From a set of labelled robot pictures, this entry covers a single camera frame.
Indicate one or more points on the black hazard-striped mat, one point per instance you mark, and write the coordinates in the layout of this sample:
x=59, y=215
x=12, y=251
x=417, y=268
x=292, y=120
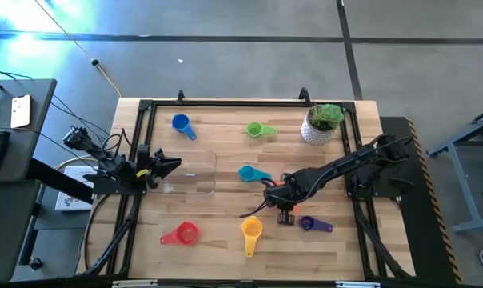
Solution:
x=421, y=220

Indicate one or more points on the black frame clamp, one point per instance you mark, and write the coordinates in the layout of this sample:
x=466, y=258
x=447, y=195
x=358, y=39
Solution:
x=180, y=96
x=304, y=94

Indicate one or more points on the succulent in white patterned pot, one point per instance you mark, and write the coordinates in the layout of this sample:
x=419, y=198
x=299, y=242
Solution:
x=317, y=132

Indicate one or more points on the teal measuring cup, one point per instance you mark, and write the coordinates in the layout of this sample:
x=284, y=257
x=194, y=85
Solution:
x=247, y=173

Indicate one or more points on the purple measuring cup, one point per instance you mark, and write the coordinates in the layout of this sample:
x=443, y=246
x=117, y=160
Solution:
x=306, y=222

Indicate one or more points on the green measuring cup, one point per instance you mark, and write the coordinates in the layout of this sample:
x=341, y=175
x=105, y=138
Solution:
x=254, y=129

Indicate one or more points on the grey metal table stand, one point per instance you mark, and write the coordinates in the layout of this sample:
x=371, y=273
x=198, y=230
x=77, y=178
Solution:
x=461, y=188

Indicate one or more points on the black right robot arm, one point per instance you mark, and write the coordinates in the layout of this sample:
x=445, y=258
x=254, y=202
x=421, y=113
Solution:
x=337, y=166

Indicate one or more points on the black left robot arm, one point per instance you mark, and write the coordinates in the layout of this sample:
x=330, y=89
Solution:
x=113, y=168

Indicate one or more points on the clear plastic basket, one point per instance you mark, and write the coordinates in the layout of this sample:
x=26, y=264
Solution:
x=189, y=176

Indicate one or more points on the silver metal bracket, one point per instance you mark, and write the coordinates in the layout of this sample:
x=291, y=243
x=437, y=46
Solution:
x=133, y=283
x=357, y=284

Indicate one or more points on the blue measuring cup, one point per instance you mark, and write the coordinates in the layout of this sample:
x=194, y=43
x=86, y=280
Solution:
x=180, y=122

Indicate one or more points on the grey desk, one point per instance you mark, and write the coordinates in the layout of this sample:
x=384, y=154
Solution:
x=33, y=120

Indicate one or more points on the white smartphone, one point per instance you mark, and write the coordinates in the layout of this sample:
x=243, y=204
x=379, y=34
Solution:
x=21, y=111

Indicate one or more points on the yellow measuring cup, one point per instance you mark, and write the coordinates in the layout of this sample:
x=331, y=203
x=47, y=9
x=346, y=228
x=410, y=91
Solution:
x=251, y=229

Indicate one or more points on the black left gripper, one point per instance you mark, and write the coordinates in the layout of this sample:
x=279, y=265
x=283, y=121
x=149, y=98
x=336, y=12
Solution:
x=147, y=170

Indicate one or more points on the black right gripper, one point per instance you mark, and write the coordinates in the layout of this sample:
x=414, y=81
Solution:
x=285, y=196

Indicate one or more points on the red measuring cup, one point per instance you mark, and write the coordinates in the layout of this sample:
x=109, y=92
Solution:
x=187, y=234

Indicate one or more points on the black metal beam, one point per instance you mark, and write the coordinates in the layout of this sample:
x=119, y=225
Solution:
x=57, y=180

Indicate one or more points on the black caster wheel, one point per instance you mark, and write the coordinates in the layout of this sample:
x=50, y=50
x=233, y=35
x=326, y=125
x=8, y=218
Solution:
x=35, y=263

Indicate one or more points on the white booklet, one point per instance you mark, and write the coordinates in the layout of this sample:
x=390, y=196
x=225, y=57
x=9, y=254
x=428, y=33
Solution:
x=71, y=200

